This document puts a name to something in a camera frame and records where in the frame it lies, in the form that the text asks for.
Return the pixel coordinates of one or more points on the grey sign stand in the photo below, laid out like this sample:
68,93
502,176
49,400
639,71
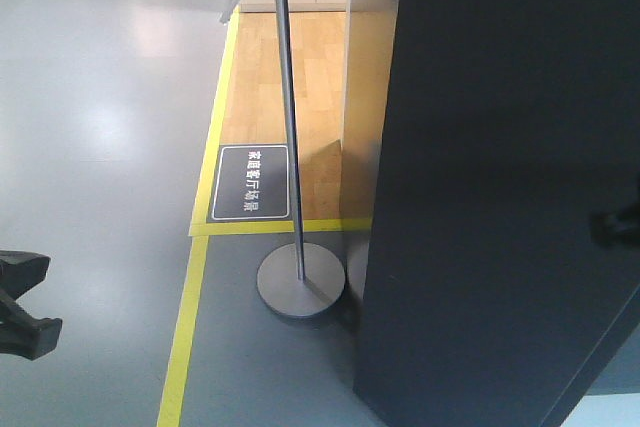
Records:
299,280

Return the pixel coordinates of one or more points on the dark floor label sign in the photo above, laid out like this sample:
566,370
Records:
251,183

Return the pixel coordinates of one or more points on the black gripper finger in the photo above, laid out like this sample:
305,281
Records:
25,336
21,271

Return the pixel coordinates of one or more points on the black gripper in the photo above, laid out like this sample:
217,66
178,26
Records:
616,228

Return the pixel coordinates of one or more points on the yellow floor tape line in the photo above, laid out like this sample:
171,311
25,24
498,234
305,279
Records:
106,107

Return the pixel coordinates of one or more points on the fridge door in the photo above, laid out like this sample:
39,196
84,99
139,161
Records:
508,122

